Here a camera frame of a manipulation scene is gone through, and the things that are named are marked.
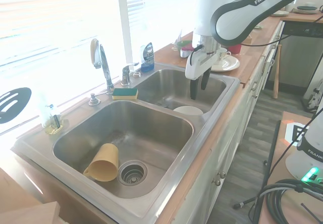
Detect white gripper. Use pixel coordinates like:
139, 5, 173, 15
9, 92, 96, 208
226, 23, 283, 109
185, 48, 220, 101

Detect chrome gooseneck faucet spout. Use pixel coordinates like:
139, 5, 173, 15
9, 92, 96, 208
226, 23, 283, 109
90, 38, 114, 95

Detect white bowl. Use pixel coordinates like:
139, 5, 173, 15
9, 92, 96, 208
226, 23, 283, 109
173, 105, 204, 117

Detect white dinner plate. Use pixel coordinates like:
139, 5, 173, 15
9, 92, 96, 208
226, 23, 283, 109
210, 54, 240, 72

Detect white teacup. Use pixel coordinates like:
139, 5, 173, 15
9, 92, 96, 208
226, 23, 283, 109
216, 47, 232, 63

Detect clear wine glass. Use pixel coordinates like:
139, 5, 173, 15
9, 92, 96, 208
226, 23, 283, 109
171, 29, 183, 51

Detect red cup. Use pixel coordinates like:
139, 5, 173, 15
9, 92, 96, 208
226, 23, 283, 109
227, 43, 242, 54

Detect stainless steel double sink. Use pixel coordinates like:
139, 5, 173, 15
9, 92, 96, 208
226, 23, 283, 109
11, 62, 240, 221

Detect blue dish soap bottle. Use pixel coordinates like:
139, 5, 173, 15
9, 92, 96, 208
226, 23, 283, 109
140, 41, 154, 73

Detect white kitchen cabinet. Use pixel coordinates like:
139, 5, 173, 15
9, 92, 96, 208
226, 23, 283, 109
161, 19, 286, 224

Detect green and yellow sponge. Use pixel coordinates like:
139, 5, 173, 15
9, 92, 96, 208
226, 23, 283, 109
112, 87, 139, 100

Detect white window blinds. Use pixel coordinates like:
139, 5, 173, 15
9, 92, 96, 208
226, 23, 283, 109
0, 0, 197, 67

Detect black metal bar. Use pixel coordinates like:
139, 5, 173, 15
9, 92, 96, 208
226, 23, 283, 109
266, 120, 282, 177

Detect stainless dishwasher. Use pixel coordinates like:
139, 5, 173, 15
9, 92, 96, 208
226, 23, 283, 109
262, 21, 323, 91

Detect black and white marker tag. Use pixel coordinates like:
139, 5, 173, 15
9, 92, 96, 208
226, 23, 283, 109
285, 122, 311, 144

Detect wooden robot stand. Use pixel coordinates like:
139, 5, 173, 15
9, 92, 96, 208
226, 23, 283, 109
252, 110, 323, 224

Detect metal drain strainer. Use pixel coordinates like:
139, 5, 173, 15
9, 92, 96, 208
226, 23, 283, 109
118, 160, 148, 186

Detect yellow plastic cup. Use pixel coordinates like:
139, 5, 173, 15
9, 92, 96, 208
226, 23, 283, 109
83, 143, 119, 183

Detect stack of plates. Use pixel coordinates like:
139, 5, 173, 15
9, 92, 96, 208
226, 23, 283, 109
292, 4, 320, 15

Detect gold sink caddy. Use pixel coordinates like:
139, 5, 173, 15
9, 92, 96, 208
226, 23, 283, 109
45, 119, 70, 135

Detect clear soap dispenser bottle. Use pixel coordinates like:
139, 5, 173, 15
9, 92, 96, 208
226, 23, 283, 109
37, 90, 61, 129

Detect black slotted spatula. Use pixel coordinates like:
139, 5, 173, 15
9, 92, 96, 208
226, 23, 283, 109
0, 87, 32, 125

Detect chrome faucet lever handle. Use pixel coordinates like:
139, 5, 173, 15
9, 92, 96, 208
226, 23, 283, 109
120, 62, 140, 86

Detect black and white camera stand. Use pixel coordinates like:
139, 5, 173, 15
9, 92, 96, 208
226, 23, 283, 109
300, 75, 323, 114

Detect black cable with grey plug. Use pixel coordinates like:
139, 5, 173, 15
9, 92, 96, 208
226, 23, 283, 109
233, 197, 260, 209

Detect grey cable bundle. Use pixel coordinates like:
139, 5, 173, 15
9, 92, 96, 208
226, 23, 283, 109
249, 178, 323, 224

